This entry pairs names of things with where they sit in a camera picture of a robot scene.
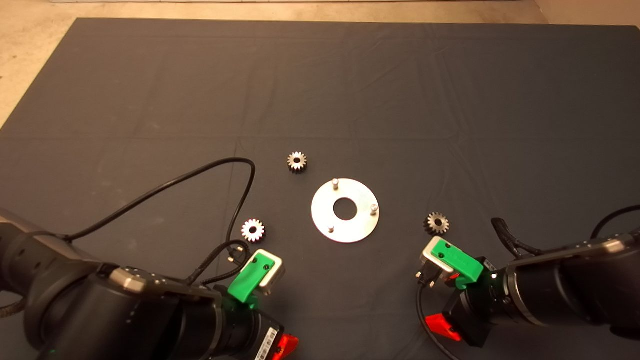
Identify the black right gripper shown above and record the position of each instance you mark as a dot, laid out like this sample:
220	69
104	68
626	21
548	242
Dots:
477	310

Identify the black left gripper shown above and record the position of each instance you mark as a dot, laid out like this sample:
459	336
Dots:
260	335

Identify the small steel planetary gear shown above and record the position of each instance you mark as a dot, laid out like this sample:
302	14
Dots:
430	225
291	163
246	231

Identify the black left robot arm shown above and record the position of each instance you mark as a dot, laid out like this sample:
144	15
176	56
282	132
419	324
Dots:
125	320

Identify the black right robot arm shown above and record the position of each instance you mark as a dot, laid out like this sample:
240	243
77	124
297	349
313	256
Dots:
565	285

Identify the round metal carrier plate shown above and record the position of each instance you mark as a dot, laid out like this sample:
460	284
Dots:
360	225

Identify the dark grey table cloth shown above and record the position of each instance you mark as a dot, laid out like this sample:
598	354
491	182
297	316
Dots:
350	100

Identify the green right camera mount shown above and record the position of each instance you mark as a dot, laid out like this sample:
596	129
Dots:
457	260

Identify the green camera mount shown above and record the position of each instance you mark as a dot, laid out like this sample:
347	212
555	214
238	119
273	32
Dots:
247	280
457	260

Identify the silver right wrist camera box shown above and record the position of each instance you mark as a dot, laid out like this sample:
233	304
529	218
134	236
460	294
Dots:
426	257

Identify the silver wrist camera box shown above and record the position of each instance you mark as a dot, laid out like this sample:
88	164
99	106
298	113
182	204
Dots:
276	274
426	257

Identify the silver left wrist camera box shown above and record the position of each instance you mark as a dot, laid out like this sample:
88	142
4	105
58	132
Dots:
276	274

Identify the green left camera mount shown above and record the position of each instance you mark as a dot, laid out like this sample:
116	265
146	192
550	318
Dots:
247	280

